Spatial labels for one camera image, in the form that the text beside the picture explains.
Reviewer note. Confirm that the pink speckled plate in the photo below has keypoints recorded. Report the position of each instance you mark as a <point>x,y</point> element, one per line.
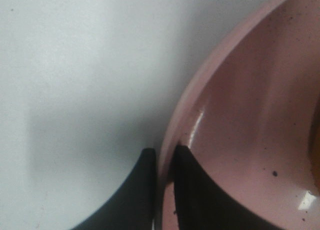
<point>249,114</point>

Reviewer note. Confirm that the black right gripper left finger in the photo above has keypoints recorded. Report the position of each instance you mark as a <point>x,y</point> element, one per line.
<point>132,205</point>

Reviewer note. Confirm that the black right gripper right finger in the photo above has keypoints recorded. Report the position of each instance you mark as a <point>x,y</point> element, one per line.
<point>201,204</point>

